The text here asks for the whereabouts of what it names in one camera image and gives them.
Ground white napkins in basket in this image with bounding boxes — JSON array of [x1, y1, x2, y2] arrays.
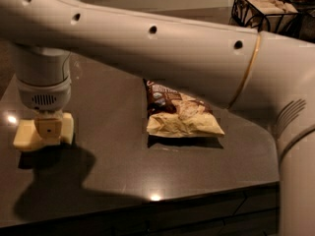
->
[[238, 0, 299, 34]]

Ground yellow sponge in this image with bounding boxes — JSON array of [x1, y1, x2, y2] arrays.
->
[[13, 113, 74, 152]]

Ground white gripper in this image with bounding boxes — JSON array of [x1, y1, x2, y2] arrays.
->
[[17, 78, 71, 146]]

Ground black wire basket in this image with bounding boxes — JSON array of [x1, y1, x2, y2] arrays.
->
[[230, 0, 301, 37]]

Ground brown sea salt chip bag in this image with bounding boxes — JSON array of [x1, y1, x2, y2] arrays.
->
[[144, 80, 224, 138]]

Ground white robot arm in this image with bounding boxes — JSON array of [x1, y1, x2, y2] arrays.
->
[[0, 0, 315, 236]]

